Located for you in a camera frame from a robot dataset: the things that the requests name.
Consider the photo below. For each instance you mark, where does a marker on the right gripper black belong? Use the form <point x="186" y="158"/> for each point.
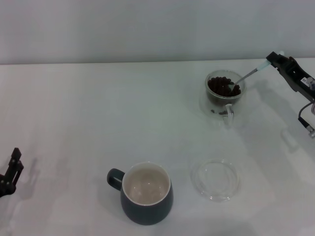
<point x="307" y="91"/>

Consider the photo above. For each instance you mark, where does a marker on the small loose coffee beans cluster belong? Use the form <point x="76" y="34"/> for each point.
<point x="222" y="113"/>

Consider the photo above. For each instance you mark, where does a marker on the dark grey ceramic mug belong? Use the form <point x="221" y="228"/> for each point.
<point x="145" y="211"/>

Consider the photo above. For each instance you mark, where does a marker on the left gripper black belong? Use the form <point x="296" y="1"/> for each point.
<point x="4" y="186"/>

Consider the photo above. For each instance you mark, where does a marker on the coffee beans pile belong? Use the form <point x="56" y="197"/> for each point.
<point x="219" y="86"/>

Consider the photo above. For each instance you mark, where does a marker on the clear glass saucer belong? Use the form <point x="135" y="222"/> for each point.
<point x="216" y="182"/>

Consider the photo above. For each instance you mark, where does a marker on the double-walled glass cup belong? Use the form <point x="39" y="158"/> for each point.
<point x="229" y="115"/>

